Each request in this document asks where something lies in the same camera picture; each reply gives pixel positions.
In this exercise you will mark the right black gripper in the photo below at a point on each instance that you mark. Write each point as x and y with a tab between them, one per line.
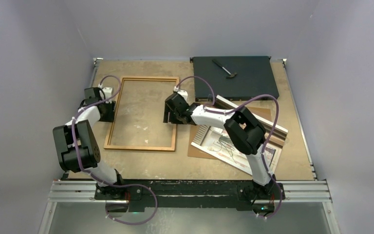
172	119

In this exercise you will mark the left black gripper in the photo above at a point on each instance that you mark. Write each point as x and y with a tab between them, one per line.
109	118

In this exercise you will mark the brown wooden picture frame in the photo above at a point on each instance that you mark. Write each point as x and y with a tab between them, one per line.
138	123

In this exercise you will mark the glossy plant photo print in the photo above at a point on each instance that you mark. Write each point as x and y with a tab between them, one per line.
216	142

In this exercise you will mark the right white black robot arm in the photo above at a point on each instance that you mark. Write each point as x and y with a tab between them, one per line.
243	128

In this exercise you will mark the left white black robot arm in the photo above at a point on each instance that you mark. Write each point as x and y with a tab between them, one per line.
76	146

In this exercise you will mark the brown cardboard backing board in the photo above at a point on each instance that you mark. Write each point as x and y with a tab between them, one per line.
195	152

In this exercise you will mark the dark flat equipment case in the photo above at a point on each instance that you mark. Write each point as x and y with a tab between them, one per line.
254	77

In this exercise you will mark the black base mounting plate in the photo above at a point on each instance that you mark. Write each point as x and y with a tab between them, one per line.
242	195

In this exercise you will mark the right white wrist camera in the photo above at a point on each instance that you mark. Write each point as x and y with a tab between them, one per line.
181	92

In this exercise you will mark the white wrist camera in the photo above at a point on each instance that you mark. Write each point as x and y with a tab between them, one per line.
181	92
106	93

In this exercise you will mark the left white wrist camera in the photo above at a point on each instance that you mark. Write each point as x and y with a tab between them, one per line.
106	93

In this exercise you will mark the small black handled hammer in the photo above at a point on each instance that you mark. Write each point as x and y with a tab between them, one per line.
229	74

